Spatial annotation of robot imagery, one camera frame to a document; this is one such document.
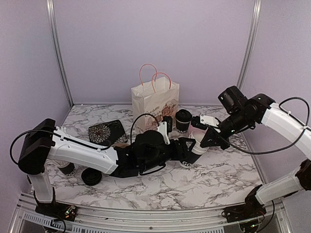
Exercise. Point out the aluminium frame post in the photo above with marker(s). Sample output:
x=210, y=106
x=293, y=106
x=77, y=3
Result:
x=57, y=51
x=254, y=25

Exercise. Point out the stack of paper cups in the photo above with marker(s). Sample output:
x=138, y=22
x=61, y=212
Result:
x=192, y=151

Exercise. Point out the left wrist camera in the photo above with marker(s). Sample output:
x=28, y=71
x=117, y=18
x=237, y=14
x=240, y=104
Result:
x=165, y=127

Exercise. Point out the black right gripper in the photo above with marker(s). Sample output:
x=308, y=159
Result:
x=216, y=140

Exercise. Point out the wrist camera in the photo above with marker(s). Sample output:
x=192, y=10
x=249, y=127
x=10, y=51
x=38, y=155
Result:
x=202, y=121
x=165, y=127

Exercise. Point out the pink round plate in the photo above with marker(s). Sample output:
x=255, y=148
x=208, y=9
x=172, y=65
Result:
x=194, y=129

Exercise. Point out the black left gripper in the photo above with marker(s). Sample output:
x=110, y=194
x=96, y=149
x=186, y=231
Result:
x=184, y=153

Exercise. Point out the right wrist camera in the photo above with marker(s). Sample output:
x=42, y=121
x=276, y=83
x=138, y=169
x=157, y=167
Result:
x=202, y=121

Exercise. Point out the left aluminium frame post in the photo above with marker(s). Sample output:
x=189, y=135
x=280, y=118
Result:
x=57, y=51

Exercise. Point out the black cup holding straws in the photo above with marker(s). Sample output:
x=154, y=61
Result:
x=67, y=168

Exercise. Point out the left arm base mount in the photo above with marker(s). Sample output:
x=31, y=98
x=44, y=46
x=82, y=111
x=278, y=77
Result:
x=56, y=209

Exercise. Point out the front aluminium rail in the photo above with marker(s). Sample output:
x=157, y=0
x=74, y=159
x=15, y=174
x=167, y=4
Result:
x=89, y=219

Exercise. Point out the stack of black lids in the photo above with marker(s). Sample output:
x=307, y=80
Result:
x=91, y=176

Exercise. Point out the black cup lid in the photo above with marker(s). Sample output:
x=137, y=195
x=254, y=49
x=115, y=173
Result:
x=183, y=116

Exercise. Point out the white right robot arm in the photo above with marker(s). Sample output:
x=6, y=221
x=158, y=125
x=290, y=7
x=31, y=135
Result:
x=244, y=114

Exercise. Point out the white printed paper bag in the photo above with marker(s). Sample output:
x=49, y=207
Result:
x=154, y=100

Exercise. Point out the right aluminium frame post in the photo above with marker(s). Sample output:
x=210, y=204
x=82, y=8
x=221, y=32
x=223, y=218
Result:
x=254, y=25

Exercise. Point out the brown cardboard cup carrier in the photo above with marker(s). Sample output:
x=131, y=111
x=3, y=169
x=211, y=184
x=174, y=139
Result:
x=120, y=145

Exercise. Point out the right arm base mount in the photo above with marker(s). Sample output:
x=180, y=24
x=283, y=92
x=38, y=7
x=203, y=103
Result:
x=250, y=209

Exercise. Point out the black floral square plate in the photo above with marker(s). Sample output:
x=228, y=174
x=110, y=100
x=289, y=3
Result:
x=112, y=131

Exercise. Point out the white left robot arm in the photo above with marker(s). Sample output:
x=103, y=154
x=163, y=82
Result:
x=46, y=141

